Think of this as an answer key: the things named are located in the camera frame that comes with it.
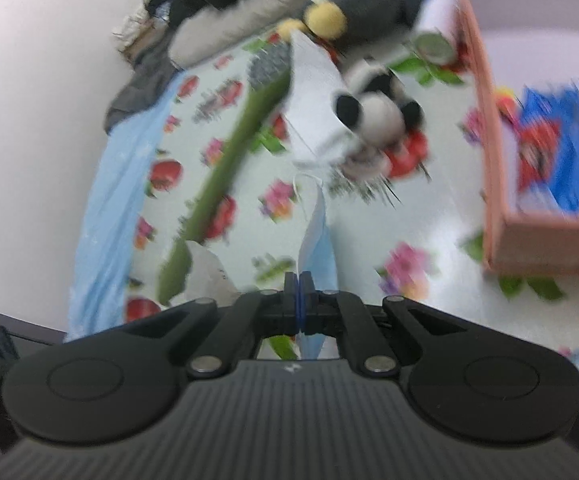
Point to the blue snack packet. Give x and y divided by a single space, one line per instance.
564 160

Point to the dark grey blanket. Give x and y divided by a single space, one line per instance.
139 90

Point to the pink box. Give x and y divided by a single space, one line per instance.
494 135

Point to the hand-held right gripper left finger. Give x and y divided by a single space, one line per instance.
292 305

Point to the fruit print mat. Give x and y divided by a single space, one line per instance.
419 220

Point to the panda plush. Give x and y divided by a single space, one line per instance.
377 110

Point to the white spray can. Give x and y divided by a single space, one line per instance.
439 10

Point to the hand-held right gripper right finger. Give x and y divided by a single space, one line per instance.
308 305

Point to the grey duvet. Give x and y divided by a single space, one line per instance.
229 25

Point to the clear plastic bag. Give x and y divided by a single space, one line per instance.
317 250

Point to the white crumpled cloth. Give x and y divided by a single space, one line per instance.
209 270

